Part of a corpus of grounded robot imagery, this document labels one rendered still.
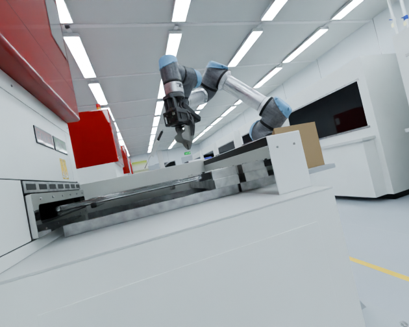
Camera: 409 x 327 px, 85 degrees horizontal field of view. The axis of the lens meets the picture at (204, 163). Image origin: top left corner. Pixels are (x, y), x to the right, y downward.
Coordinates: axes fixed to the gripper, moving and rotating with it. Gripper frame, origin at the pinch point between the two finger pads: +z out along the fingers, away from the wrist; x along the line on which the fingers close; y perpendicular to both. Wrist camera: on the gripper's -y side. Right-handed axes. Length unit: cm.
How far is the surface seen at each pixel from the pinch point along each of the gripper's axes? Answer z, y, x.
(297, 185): 19.1, 12.0, 39.7
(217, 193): 18.3, 9.9, 15.0
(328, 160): 34, -340, -2
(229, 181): 15.4, 9.2, 19.9
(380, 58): -93, -343, 91
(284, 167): 14.1, 14.1, 38.2
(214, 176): 12.9, 12.0, 16.9
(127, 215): 18.2, 31.3, -1.2
